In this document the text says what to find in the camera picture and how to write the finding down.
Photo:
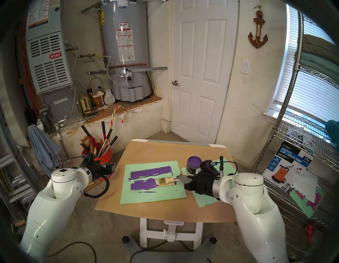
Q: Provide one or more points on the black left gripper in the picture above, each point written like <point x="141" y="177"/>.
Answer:
<point x="97" y="171"/>

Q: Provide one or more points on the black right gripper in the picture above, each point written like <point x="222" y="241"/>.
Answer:
<point x="204" y="184"/>

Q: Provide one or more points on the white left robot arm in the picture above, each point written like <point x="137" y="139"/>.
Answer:
<point x="53" y="206"/>

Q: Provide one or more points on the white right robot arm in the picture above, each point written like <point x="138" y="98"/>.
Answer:
<point x="251" y="220"/>

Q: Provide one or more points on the purple paint jar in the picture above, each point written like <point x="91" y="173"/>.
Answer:
<point x="193" y="167"/>

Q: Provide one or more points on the orange plastic bucket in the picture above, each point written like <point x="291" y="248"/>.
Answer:
<point x="106" y="159"/>

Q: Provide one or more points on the wooden dowel sticks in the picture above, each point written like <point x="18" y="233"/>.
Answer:
<point x="92" y="185"/>

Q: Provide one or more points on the light green paper sheet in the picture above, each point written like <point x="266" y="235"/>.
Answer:
<point x="148" y="197"/>
<point x="205" y="200"/>

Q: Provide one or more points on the black-grip metal tool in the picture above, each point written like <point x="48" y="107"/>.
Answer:
<point x="109" y="134"/>
<point x="114" y="140"/>

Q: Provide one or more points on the brown kraft paper cover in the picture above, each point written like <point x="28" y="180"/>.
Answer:
<point x="159" y="212"/>

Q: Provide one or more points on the striped candy cane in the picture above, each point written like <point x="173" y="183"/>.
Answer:
<point x="112" y="118"/>

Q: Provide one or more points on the wooden ledge board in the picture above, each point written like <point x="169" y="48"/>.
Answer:
<point x="124" y="106"/>

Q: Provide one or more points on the yellow jug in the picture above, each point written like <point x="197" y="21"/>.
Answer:
<point x="84" y="104"/>

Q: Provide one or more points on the foil-wrapped bundle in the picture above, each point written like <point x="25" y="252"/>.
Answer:
<point x="109" y="98"/>

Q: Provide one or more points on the blue hanging cloth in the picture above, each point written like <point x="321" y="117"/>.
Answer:
<point x="42" y="148"/>

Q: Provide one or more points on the white panel door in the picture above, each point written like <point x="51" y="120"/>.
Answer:
<point x="204" y="106"/>

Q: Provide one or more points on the grey metal ladder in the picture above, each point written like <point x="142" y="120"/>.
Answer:
<point x="10" y="164"/>

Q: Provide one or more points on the utility pump box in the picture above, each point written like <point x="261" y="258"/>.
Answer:
<point x="288" y="161"/>

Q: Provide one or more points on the white window sill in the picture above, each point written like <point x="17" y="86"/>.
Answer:
<point x="270" y="116"/>

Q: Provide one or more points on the copper pipe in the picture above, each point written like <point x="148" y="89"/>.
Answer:
<point x="127" y="65"/>

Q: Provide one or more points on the grey Bryant furnace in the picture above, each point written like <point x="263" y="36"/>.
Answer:
<point x="47" y="74"/>

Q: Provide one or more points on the grey water heater tank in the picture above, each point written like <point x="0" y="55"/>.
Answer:
<point x="111" y="53"/>

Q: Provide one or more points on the green paper stack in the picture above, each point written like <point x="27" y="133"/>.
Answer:
<point x="302" y="206"/>

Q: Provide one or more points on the white scalloped paper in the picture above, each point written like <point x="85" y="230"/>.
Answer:
<point x="307" y="184"/>

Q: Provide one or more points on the printed newspaper stack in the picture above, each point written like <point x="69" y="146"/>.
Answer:
<point x="304" y="136"/>

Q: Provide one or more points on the magenta paper sheet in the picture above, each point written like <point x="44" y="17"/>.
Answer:
<point x="315" y="202"/>

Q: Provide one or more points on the red plastic object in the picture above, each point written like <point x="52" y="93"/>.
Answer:
<point x="309" y="233"/>

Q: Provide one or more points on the white window blinds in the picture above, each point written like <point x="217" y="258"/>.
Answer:
<point x="312" y="98"/>

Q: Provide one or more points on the teal fabric object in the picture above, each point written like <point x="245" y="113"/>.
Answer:
<point x="333" y="132"/>

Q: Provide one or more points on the teal green cushion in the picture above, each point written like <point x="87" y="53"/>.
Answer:
<point x="315" y="65"/>

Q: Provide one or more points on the olive green cushion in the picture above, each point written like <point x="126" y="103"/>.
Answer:
<point x="320" y="45"/>

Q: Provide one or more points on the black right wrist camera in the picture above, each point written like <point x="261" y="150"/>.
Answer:
<point x="207" y="165"/>

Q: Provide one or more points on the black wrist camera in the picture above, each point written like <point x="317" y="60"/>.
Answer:
<point x="87" y="156"/>
<point x="207" y="165"/>

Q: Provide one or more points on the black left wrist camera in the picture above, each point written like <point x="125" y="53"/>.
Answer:
<point x="87" y="156"/>

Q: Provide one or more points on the white light switch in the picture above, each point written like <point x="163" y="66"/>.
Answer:
<point x="245" y="67"/>

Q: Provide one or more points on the rusty anchor wall decoration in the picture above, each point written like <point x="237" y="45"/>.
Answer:
<point x="259" y="26"/>

